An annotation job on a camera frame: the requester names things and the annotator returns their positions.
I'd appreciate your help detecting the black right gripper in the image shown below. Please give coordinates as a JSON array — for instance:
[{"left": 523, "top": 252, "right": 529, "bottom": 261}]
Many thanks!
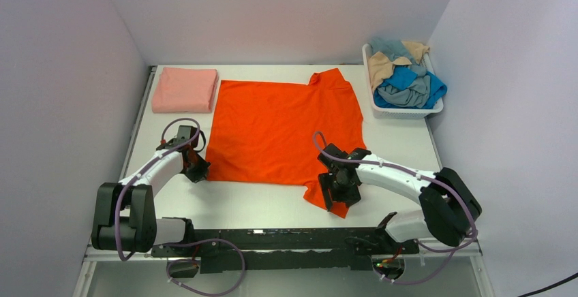
[{"left": 319, "top": 170, "right": 361, "bottom": 210}]

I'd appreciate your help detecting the orange t shirt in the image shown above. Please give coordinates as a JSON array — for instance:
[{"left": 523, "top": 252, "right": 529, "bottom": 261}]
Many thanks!
[{"left": 206, "top": 68, "right": 365, "bottom": 208}]

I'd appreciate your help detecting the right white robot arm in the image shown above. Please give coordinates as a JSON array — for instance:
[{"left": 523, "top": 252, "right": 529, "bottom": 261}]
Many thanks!
[{"left": 318, "top": 144, "right": 482, "bottom": 253}]

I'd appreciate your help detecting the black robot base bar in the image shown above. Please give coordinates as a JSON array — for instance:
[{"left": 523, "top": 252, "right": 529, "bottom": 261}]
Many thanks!
[{"left": 151, "top": 227, "right": 419, "bottom": 274}]

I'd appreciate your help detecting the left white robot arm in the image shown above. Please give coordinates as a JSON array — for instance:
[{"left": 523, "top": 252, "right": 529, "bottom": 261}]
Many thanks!
[{"left": 91, "top": 123, "right": 211, "bottom": 260}]

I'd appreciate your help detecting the folded pink t shirt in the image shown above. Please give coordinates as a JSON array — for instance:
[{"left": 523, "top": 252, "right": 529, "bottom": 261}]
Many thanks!
[{"left": 151, "top": 67, "right": 219, "bottom": 114}]

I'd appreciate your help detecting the white laundry basket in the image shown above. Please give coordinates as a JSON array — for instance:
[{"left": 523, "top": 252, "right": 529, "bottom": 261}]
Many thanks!
[{"left": 361, "top": 44, "right": 444, "bottom": 119}]

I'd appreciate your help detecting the grey blue t shirt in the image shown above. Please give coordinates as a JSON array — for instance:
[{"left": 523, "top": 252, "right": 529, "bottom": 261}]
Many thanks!
[{"left": 377, "top": 62, "right": 432, "bottom": 108}]

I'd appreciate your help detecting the bright blue t shirt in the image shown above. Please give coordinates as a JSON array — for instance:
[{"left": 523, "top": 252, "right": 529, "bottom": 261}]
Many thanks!
[{"left": 373, "top": 65, "right": 448, "bottom": 110}]

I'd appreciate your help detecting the teal t shirt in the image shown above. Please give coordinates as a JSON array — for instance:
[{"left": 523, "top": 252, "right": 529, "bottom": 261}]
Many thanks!
[{"left": 369, "top": 37, "right": 416, "bottom": 64}]

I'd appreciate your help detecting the black floor cable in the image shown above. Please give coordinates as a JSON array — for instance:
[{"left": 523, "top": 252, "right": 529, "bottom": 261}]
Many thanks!
[{"left": 518, "top": 273, "right": 578, "bottom": 297}]

